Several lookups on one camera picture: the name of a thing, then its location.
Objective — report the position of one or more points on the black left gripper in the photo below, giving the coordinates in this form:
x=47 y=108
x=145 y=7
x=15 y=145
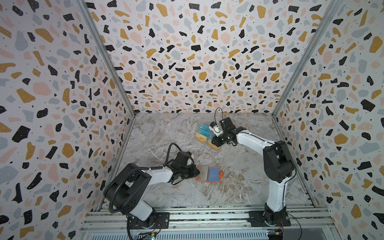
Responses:
x=194 y=173

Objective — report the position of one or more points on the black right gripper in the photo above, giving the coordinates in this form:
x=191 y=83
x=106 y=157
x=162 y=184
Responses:
x=217 y=139

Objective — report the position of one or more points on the gold VIP card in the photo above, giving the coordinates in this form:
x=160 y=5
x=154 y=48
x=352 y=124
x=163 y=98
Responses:
x=201 y=138
x=212 y=146

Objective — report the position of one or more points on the orange card wallet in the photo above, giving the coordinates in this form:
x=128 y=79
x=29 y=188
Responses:
x=209 y=174

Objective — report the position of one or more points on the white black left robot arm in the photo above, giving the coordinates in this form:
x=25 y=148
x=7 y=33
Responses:
x=126 y=190

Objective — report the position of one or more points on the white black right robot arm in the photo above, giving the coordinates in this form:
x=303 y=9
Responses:
x=278 y=164

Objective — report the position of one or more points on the teal VIP card left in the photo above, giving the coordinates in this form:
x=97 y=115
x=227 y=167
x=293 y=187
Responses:
x=204 y=130

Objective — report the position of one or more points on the clear acrylic card display stand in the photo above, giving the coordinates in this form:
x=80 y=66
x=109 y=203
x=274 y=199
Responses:
x=209 y=139

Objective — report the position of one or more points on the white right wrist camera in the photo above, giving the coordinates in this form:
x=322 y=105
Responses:
x=215 y=129

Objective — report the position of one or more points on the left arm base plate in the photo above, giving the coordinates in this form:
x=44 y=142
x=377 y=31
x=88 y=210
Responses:
x=154 y=221

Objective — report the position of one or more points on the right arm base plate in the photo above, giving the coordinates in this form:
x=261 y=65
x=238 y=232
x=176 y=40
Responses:
x=269 y=219

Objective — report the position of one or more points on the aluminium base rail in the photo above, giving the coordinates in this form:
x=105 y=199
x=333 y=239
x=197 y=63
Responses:
x=303 y=222

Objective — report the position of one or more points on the aluminium right corner post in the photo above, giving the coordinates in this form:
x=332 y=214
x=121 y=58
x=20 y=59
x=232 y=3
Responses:
x=328 y=16

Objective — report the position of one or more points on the aluminium corner post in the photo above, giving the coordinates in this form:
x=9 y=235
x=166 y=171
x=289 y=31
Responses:
x=328 y=16
x=82 y=7

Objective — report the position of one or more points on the aluminium left corner post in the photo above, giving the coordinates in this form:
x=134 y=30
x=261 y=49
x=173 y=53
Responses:
x=82 y=7

